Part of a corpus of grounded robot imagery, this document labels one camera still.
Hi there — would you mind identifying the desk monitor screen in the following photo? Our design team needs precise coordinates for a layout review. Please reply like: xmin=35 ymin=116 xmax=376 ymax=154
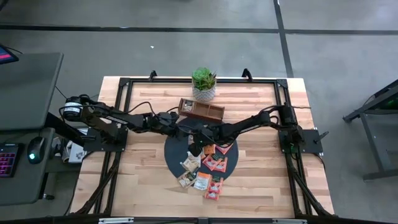
xmin=0 ymin=45 xmax=19 ymax=65

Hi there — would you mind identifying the wooden three-compartment tray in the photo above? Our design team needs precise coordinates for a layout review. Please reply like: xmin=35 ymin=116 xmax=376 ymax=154
xmin=177 ymin=98 xmax=225 ymax=123

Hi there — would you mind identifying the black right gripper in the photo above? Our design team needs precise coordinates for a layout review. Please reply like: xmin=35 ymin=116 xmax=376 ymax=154
xmin=188 ymin=126 xmax=223 ymax=157

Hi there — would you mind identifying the black computer mouse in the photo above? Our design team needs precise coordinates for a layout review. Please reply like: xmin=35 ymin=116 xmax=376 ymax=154
xmin=27 ymin=136 xmax=46 ymax=165

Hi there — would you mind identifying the succulent in white patterned pot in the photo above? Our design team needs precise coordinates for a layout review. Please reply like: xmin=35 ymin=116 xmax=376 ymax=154
xmin=191 ymin=67 xmax=218 ymax=103

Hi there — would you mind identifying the backlit black keyboard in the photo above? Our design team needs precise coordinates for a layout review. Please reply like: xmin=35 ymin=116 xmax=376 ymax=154
xmin=0 ymin=142 xmax=21 ymax=179

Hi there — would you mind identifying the round dark blue woven placemat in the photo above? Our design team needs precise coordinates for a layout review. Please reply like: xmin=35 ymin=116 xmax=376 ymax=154
xmin=164 ymin=117 xmax=239 ymax=182

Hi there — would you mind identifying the grey office desk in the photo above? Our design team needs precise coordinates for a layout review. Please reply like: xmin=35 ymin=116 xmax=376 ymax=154
xmin=0 ymin=52 xmax=65 ymax=206

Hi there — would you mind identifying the red Ahmad peach tea packet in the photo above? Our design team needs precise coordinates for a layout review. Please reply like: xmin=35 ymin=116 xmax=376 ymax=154
xmin=214 ymin=157 xmax=229 ymax=174
xmin=216 ymin=143 xmax=234 ymax=156
xmin=204 ymin=190 xmax=220 ymax=202
xmin=201 ymin=154 xmax=222 ymax=171
xmin=207 ymin=175 xmax=224 ymax=194

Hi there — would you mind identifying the black metal desk frame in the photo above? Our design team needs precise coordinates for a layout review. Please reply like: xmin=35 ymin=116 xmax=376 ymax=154
xmin=343 ymin=79 xmax=398 ymax=181

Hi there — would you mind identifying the silver metal bracket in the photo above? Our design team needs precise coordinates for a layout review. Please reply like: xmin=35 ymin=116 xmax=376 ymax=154
xmin=98 ymin=217 xmax=134 ymax=224
xmin=272 ymin=218 xmax=308 ymax=224

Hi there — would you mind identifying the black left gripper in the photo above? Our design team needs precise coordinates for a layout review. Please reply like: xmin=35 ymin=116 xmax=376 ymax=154
xmin=157 ymin=111 xmax=195 ymax=141

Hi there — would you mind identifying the black aluminium table frame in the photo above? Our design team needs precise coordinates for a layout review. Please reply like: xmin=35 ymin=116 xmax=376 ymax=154
xmin=70 ymin=68 xmax=335 ymax=218

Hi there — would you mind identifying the white paper bundle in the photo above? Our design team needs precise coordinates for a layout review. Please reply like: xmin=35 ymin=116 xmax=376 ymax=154
xmin=60 ymin=140 xmax=88 ymax=164

